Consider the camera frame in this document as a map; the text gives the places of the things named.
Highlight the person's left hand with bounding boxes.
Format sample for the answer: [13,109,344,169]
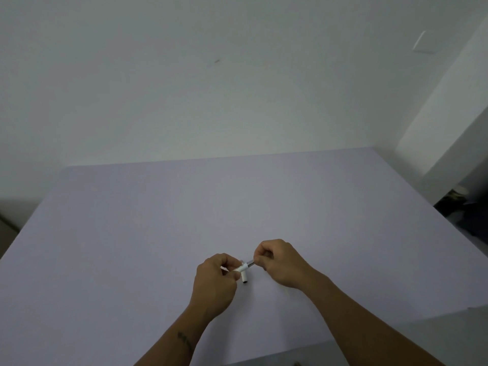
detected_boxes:
[189,253,245,322]

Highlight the person's right hand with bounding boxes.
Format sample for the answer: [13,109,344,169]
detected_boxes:
[253,239,327,291]

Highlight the white plastic three-way connector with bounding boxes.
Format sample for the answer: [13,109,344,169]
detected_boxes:
[221,261,251,284]

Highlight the person's left forearm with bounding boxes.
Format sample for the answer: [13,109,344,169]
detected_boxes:
[133,306,230,366]

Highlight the person's right forearm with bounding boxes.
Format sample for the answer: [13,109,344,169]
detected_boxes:
[301,271,447,366]

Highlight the light-coloured shoe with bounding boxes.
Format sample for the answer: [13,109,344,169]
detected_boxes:
[447,186,469,204]

